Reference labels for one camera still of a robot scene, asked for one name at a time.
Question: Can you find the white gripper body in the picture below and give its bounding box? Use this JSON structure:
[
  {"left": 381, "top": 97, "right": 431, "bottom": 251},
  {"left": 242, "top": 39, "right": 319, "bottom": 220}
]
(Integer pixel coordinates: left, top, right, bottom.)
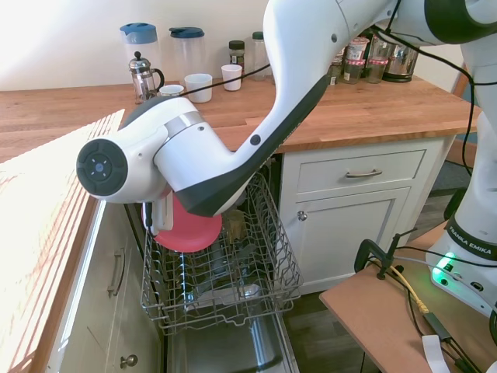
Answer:
[{"left": 150, "top": 193, "right": 175, "bottom": 236}]

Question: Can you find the pink round plate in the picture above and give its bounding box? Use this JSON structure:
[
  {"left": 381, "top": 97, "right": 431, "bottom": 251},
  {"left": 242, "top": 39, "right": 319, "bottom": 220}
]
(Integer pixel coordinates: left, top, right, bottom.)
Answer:
[{"left": 152, "top": 189, "right": 224, "bottom": 254}]

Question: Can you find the stainless dishwasher door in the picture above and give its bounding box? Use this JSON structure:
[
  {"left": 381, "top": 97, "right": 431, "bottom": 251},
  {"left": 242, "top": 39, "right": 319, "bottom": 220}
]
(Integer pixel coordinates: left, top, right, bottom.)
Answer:
[{"left": 165, "top": 310, "right": 297, "bottom": 373}]

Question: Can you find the small white cup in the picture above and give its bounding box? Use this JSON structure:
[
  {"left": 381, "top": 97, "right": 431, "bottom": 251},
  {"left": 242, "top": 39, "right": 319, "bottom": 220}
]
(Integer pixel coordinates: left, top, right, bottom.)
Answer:
[{"left": 158, "top": 84, "right": 185, "bottom": 99}]

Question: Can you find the glass French press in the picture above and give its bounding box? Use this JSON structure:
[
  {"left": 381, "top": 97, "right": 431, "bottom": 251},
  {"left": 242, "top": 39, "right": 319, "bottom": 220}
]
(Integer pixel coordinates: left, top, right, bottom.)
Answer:
[{"left": 128, "top": 51, "right": 166, "bottom": 106}]

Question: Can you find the white ribbed cup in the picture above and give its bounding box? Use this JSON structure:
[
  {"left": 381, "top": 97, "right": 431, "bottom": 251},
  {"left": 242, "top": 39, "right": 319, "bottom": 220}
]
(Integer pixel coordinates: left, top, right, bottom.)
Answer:
[{"left": 221, "top": 64, "right": 243, "bottom": 92}]

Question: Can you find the clear pitcher dark-blue lid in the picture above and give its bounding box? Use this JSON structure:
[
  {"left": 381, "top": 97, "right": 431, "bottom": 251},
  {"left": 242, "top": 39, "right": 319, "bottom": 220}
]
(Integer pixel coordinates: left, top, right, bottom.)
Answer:
[{"left": 168, "top": 26, "right": 206, "bottom": 85}]

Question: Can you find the clear pitcher light-blue lid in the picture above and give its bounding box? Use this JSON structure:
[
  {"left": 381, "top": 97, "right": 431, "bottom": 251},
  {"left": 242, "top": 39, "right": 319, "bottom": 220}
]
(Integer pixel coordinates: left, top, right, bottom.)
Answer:
[{"left": 119, "top": 23, "right": 160, "bottom": 85}]

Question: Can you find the spice jar black lid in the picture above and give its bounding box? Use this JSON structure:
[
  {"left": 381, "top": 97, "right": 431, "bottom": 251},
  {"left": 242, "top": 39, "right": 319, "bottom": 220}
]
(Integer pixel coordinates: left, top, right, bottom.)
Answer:
[{"left": 228, "top": 40, "right": 246, "bottom": 68}]

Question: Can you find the glass jar green lid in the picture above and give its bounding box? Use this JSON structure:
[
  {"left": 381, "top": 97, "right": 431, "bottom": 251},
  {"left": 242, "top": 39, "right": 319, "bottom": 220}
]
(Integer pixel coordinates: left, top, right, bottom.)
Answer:
[{"left": 251, "top": 31, "right": 269, "bottom": 82}]

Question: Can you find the black metal clamp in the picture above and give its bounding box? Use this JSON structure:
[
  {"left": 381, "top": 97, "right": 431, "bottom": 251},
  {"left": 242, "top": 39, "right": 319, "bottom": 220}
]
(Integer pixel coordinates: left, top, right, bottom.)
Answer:
[{"left": 353, "top": 228, "right": 417, "bottom": 281}]

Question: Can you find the small glass spice jar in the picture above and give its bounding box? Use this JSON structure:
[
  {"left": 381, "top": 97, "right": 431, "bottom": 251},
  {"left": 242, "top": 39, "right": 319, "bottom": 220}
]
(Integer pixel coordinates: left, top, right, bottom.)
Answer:
[{"left": 328, "top": 58, "right": 343, "bottom": 86}]

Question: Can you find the wooden mounting board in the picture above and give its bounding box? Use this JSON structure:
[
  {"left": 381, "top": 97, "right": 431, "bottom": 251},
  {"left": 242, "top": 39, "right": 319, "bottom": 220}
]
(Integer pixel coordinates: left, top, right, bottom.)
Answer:
[{"left": 318, "top": 248, "right": 497, "bottom": 373}]

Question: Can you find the glass jar red-checkered lid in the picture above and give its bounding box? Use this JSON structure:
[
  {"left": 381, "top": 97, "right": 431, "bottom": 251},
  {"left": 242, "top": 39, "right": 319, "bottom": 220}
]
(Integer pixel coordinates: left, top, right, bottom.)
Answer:
[
  {"left": 366, "top": 57, "right": 387, "bottom": 85},
  {"left": 342, "top": 58, "right": 367, "bottom": 85}
]

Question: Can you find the white tub red lid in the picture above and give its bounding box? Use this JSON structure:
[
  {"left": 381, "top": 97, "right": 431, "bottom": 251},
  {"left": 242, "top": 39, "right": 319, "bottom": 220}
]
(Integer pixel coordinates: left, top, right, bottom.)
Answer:
[{"left": 345, "top": 36, "right": 370, "bottom": 61}]

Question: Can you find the dark metal kettle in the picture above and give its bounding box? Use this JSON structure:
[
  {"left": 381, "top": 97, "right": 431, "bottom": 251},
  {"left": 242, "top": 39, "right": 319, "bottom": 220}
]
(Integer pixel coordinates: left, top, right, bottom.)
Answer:
[{"left": 381, "top": 32, "right": 420, "bottom": 83}]

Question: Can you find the white paper strip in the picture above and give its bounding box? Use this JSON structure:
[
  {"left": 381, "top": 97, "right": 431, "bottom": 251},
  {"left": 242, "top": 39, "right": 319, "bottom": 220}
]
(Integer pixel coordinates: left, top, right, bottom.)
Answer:
[{"left": 422, "top": 334, "right": 448, "bottom": 373}]

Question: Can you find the metal drawer handle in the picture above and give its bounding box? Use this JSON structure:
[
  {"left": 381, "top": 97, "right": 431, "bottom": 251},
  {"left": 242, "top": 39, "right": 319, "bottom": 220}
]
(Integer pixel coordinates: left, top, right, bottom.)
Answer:
[
  {"left": 106, "top": 248, "right": 127, "bottom": 298},
  {"left": 345, "top": 167, "right": 384, "bottom": 180}
]

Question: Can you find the wire dishwasher rack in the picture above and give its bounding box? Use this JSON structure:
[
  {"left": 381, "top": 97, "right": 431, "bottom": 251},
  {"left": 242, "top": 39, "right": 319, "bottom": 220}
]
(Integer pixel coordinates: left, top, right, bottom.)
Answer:
[{"left": 140, "top": 172, "right": 304, "bottom": 337}]

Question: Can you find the white mug with handle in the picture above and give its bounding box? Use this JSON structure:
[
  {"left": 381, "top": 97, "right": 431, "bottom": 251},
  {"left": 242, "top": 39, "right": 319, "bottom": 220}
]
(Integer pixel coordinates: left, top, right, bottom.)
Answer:
[{"left": 183, "top": 73, "right": 214, "bottom": 104}]

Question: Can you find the yellow cable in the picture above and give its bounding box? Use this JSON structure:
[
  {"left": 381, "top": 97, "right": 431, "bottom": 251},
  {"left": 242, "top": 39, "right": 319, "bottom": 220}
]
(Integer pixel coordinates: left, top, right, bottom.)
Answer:
[{"left": 389, "top": 263, "right": 430, "bottom": 315}]

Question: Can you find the grey cable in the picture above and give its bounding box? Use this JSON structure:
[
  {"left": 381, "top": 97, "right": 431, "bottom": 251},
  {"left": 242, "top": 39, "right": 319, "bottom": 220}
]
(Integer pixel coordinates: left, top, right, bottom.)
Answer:
[{"left": 388, "top": 254, "right": 467, "bottom": 281}]

